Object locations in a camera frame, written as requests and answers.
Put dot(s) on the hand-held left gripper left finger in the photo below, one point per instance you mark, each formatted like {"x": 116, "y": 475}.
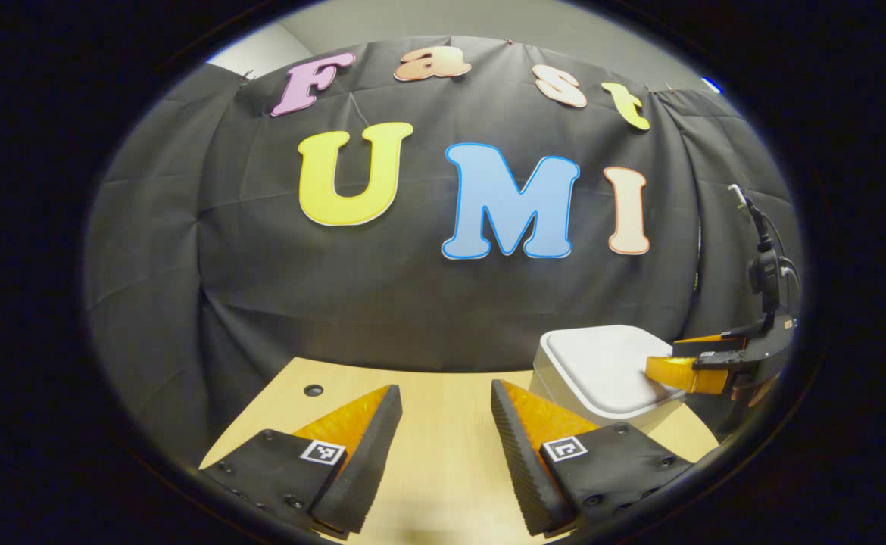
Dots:
{"x": 360, "y": 462}

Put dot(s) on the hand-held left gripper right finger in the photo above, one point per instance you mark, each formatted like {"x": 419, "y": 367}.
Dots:
{"x": 526, "y": 462}

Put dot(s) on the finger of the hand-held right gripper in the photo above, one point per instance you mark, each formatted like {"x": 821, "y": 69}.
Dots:
{"x": 715, "y": 342}
{"x": 689, "y": 372}

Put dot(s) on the white desktop garbage bin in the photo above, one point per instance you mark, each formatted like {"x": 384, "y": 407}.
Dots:
{"x": 602, "y": 371}

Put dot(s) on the wooden desktop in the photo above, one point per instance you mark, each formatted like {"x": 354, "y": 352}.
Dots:
{"x": 443, "y": 454}

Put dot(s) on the small ceiling light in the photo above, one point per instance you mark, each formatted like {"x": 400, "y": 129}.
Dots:
{"x": 712, "y": 85}

